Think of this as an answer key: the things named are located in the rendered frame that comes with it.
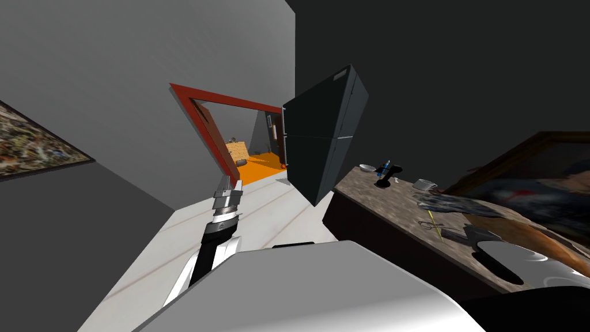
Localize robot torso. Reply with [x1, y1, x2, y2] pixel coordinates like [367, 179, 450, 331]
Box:
[133, 240, 486, 332]

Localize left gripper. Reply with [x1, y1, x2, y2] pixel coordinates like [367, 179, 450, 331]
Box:
[212, 174, 244, 210]

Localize black refrigerator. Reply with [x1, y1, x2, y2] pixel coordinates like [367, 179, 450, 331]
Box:
[281, 64, 370, 208]

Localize dark grey cloth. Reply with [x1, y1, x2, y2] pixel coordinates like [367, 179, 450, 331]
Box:
[411, 192, 509, 219]

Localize red-brown door leaf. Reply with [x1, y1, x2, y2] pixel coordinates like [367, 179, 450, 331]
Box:
[195, 99, 241, 184]

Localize yellow pencil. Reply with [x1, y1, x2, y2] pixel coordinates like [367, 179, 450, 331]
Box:
[427, 209, 445, 243]

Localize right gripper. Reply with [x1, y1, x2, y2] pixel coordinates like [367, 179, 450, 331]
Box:
[440, 224, 504, 253]

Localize light wooden dresser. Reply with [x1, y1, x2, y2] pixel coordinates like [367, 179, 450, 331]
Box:
[224, 140, 250, 163]

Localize dark framed wall painting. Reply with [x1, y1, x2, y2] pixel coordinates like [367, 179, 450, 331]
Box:
[443, 131, 590, 247]

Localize speckled framed wall picture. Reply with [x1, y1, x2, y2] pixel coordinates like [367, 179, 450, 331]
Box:
[0, 100, 96, 180]

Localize black stand with blue pen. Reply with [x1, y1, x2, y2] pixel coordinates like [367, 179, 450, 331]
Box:
[375, 160, 403, 189]

